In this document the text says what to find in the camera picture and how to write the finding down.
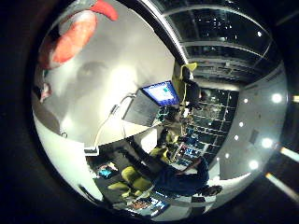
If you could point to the open laptop computer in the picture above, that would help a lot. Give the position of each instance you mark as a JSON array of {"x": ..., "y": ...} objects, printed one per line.
[{"x": 154, "y": 101}]

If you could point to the yellow-green chair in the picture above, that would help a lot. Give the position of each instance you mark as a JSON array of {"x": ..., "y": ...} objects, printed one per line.
[{"x": 134, "y": 180}]

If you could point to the orange plush donut toy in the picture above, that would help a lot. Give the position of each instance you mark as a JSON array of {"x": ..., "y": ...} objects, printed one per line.
[{"x": 76, "y": 35}]

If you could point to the person in dark clothes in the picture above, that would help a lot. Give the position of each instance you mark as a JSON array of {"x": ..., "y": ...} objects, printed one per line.
[{"x": 177, "y": 179}]

